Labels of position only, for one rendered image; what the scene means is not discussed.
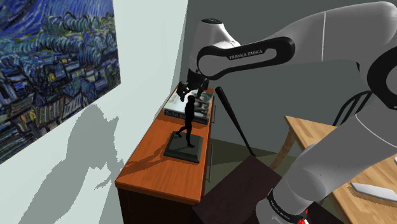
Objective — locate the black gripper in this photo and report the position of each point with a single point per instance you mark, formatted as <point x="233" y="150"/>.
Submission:
<point x="197" y="80"/>

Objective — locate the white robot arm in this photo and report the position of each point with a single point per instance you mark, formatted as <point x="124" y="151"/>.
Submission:
<point x="328" y="56"/>

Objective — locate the grey photo book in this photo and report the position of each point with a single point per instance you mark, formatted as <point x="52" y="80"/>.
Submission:
<point x="203" y="107"/>

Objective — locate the black walking figure statue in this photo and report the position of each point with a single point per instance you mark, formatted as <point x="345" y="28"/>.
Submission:
<point x="189" y="118"/>

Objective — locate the black baseball bat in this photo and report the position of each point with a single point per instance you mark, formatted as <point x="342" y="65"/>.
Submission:
<point x="232" y="118"/>

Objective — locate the orange-topped chest of drawers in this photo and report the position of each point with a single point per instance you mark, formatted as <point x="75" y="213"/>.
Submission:
<point x="161" y="173"/>

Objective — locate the dark robot stand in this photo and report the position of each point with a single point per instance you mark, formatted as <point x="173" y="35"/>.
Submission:
<point x="238" y="192"/>

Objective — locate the light wooden table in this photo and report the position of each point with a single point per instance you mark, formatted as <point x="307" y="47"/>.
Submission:
<point x="313" y="130"/>

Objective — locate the flat white object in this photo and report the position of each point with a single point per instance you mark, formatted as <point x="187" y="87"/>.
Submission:
<point x="373" y="190"/>

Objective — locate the blue swirly wall painting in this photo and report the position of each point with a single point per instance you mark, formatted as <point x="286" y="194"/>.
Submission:
<point x="52" y="71"/>

